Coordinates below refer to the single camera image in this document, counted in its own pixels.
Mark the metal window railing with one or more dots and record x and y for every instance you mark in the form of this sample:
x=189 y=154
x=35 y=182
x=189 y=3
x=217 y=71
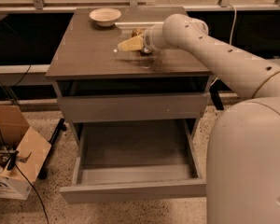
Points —
x=252 y=24

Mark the orange soda can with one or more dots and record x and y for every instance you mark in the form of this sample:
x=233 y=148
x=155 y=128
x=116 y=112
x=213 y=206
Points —
x=140 y=32

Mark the open grey middle drawer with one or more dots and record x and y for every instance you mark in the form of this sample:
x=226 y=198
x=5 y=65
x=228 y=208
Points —
x=137 y=160

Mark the closed grey top drawer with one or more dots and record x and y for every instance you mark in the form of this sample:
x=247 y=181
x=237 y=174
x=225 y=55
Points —
x=132 y=107

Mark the grey drawer cabinet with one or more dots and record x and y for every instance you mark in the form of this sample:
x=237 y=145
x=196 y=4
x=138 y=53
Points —
x=88 y=63

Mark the white ceramic bowl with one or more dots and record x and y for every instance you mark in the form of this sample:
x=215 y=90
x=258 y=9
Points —
x=105 y=17

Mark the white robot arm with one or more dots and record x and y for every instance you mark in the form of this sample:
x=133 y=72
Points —
x=243 y=155

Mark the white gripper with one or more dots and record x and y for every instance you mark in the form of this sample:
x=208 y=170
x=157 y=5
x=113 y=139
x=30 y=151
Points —
x=146 y=39

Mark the black metal stand leg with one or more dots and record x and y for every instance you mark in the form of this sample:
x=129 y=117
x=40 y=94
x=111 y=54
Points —
x=59 y=128

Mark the open cardboard box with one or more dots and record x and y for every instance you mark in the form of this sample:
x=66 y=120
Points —
x=22 y=153

